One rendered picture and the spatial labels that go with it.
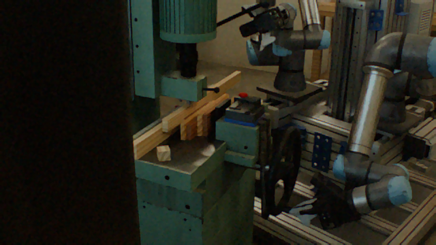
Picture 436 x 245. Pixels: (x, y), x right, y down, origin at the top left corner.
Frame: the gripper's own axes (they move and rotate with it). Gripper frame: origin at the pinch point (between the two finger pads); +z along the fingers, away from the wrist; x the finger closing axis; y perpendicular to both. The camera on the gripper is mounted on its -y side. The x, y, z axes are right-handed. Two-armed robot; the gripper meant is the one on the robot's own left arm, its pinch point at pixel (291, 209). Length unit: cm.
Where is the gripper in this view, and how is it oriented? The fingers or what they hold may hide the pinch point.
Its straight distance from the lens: 146.6
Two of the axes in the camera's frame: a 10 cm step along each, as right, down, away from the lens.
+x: 4.4, -3.5, 8.3
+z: -7.9, 3.0, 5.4
